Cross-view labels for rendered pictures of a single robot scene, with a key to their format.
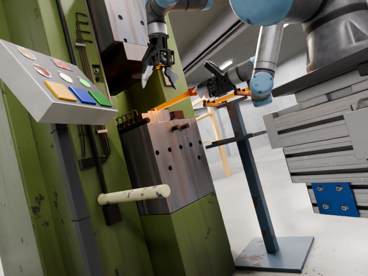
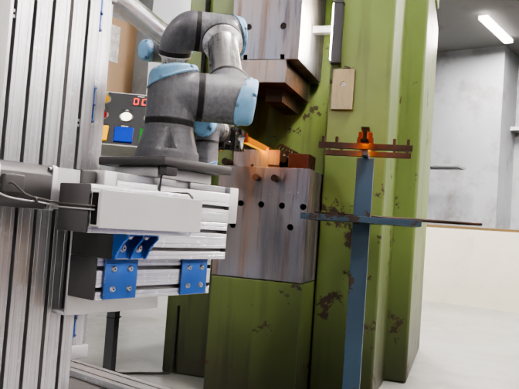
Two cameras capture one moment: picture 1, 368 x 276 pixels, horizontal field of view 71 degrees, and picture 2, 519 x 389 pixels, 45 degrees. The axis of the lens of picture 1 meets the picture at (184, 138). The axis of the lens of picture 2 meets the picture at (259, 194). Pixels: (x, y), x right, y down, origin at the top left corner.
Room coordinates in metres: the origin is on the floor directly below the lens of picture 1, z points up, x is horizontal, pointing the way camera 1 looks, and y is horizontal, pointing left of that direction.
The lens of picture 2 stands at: (0.38, -2.24, 0.69)
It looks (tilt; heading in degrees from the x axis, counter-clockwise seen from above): 3 degrees up; 67
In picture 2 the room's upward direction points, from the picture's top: 4 degrees clockwise
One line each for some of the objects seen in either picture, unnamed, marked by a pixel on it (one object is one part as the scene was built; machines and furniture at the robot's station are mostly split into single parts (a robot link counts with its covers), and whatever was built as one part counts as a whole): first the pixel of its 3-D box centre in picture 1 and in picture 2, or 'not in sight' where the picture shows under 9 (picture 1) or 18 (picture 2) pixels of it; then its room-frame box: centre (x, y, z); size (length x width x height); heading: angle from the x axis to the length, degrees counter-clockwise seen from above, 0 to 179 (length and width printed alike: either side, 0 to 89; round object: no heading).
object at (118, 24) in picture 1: (115, 30); (290, 28); (1.55, 0.24, 1.56); 0.42 x 0.39 x 0.40; 48
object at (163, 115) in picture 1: (133, 126); (271, 163); (1.52, 0.27, 0.96); 0.42 x 0.20 x 0.09; 48
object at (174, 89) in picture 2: not in sight; (174, 93); (0.77, -0.80, 0.98); 0.13 x 0.12 x 0.14; 166
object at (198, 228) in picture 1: (170, 242); (272, 329); (1.57, 0.24, 0.23); 0.56 x 0.38 x 0.47; 48
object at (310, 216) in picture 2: (241, 138); (361, 220); (1.61, -0.35, 0.73); 0.40 x 0.30 x 0.02; 144
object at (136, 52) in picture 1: (119, 68); (276, 82); (1.52, 0.27, 1.32); 0.42 x 0.20 x 0.10; 48
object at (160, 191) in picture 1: (130, 195); not in sight; (1.06, 0.27, 0.62); 0.44 x 0.05 x 0.05; 48
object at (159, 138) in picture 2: not in sight; (167, 140); (0.77, -0.80, 0.87); 0.15 x 0.15 x 0.10
